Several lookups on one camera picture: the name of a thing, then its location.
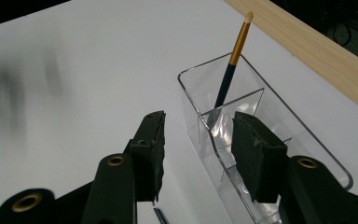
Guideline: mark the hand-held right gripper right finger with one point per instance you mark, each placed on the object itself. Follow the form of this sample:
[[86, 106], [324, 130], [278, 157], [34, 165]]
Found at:
[[261, 161]]

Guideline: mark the clear acrylic divided organizer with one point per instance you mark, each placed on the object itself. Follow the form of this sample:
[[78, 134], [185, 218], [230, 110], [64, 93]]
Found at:
[[307, 137]]

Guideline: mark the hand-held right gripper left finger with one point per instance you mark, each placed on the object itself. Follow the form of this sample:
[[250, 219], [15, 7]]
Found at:
[[149, 161]]

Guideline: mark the thin black gold makeup brush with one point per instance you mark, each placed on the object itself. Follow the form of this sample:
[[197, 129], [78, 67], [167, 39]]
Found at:
[[229, 76]]

